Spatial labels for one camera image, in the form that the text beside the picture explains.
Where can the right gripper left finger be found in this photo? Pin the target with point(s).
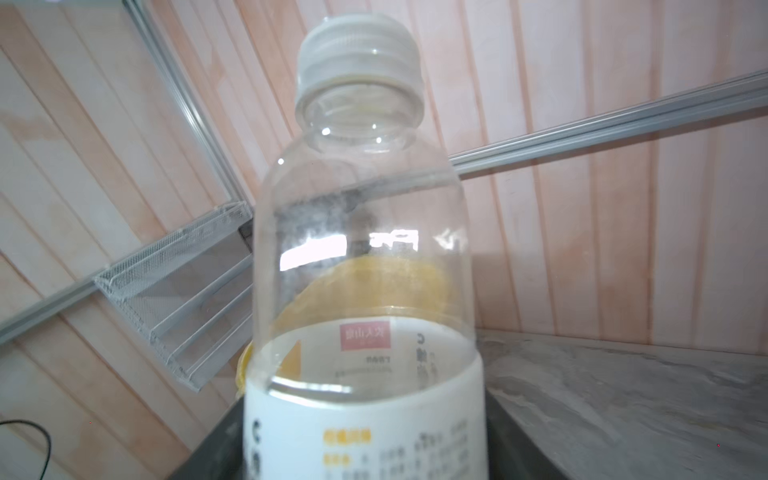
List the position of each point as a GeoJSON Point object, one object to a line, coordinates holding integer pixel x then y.
{"type": "Point", "coordinates": [220, 455]}

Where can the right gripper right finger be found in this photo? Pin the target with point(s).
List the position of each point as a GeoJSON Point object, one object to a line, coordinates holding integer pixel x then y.
{"type": "Point", "coordinates": [512, 454]}

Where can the white opaque bottle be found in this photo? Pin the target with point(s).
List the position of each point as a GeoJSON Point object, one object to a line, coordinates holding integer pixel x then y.
{"type": "Point", "coordinates": [360, 179]}

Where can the white wire mesh shelf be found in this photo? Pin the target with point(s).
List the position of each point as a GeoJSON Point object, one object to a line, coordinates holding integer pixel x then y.
{"type": "Point", "coordinates": [189, 294]}

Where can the aluminium wall rail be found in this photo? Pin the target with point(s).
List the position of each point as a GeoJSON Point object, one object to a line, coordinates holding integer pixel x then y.
{"type": "Point", "coordinates": [732, 96]}

